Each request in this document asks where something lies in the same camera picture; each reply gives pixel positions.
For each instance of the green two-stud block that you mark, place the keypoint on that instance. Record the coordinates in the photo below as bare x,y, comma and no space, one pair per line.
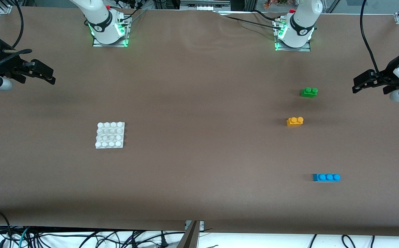
308,92

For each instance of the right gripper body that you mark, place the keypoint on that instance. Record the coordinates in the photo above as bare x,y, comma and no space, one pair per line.
7,64

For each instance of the white studded base plate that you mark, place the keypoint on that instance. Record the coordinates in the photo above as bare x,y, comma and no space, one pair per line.
110,135

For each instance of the orange background object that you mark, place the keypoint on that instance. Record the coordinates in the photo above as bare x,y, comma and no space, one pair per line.
271,3

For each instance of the blue three-stud block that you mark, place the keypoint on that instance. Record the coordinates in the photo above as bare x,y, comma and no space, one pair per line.
326,177

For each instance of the grey metal device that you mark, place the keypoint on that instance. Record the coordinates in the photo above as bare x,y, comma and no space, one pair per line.
202,3

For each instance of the aluminium profile bar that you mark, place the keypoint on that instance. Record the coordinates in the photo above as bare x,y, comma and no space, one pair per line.
190,237

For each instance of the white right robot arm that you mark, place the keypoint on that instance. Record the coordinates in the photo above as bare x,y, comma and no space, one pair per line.
99,20

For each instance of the small metal bracket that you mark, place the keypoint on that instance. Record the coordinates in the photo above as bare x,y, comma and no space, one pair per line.
202,224

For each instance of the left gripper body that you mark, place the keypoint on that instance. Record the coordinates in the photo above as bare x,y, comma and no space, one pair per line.
388,73

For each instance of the yellow two-stud block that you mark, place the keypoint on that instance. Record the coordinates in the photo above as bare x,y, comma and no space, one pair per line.
294,122

